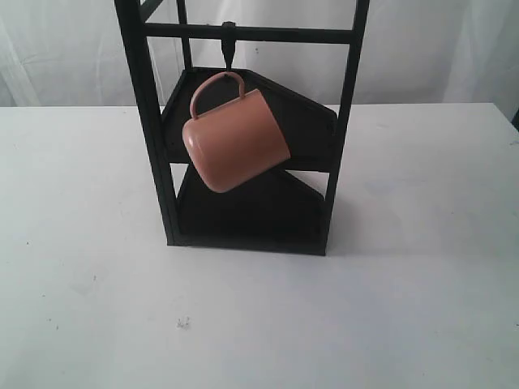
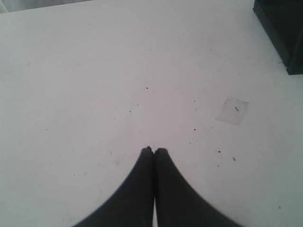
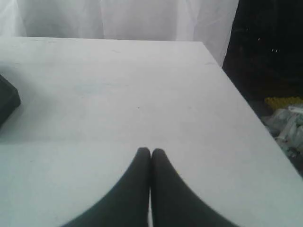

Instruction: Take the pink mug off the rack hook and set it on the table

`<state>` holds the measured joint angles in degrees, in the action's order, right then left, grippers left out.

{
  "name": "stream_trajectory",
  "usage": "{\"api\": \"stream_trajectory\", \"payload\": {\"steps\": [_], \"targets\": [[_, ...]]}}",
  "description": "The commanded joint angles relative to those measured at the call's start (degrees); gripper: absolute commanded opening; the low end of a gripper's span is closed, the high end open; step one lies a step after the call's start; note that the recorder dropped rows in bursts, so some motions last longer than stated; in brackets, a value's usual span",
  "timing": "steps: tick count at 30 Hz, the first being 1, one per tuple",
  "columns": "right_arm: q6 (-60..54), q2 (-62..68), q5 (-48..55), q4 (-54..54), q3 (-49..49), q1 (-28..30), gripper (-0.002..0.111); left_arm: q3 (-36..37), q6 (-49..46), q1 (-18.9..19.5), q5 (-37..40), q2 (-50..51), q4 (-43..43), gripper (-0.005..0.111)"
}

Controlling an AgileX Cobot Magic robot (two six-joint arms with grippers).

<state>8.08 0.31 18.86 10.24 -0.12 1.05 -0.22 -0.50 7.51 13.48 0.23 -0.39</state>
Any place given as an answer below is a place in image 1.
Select pink ceramic mug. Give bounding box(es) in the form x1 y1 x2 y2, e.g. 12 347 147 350
182 71 291 193

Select black metal shelf rack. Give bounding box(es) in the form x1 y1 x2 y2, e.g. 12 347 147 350
115 1 369 254

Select white backdrop curtain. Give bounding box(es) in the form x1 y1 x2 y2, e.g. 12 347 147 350
1 1 518 116

